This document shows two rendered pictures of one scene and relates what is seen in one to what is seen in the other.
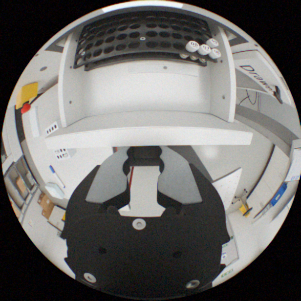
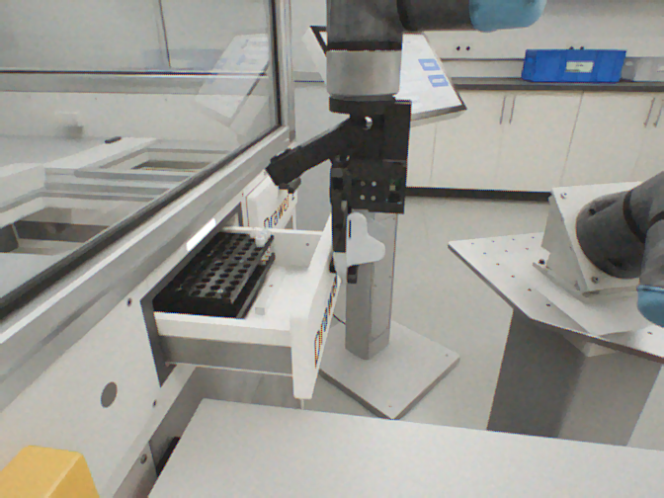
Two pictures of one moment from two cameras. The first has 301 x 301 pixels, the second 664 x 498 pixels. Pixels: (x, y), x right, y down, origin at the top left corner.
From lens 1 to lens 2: 0.50 m
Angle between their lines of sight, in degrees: 71
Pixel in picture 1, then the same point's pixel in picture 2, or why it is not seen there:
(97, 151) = (402, 456)
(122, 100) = not seen: hidden behind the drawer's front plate
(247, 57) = (256, 215)
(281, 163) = (473, 135)
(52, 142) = (303, 298)
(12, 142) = not seen: outside the picture
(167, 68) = (272, 285)
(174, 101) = not seen: hidden behind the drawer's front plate
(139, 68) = (264, 299)
